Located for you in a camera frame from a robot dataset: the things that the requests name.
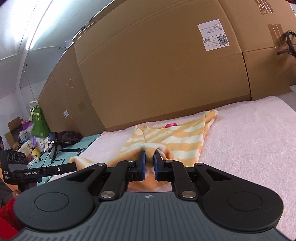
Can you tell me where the orange white striped shirt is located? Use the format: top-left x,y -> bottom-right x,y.
69,110 -> 219,192

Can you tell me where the red fleece left forearm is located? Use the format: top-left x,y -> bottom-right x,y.
0,198 -> 23,240

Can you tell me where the seated person in background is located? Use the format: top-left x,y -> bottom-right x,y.
0,136 -> 4,151

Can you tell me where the open cardboard box background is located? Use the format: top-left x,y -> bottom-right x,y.
5,116 -> 23,148

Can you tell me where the green shopping bag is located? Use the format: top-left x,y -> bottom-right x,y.
29,101 -> 50,138

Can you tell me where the spare black gripper on table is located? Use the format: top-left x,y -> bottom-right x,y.
48,132 -> 71,164

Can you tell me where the dark brown garment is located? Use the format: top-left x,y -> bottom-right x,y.
58,131 -> 83,145

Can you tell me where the white label on left box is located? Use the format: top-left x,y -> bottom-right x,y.
63,111 -> 69,118

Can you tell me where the left cardboard box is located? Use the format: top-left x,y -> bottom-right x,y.
38,45 -> 105,137

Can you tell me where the pink fleece towel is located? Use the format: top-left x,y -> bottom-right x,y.
46,95 -> 296,235

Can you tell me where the large cardboard box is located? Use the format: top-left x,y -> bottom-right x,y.
74,1 -> 250,131

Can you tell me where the white shipping label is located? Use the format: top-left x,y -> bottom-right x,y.
197,19 -> 230,51

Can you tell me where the white side table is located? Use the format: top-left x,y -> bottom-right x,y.
290,85 -> 296,93

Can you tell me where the right cardboard box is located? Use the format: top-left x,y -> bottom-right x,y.
220,1 -> 295,100

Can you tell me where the red black feather decoration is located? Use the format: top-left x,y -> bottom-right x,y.
277,30 -> 296,59

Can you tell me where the teal garment with black strap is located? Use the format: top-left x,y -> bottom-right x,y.
28,134 -> 100,169

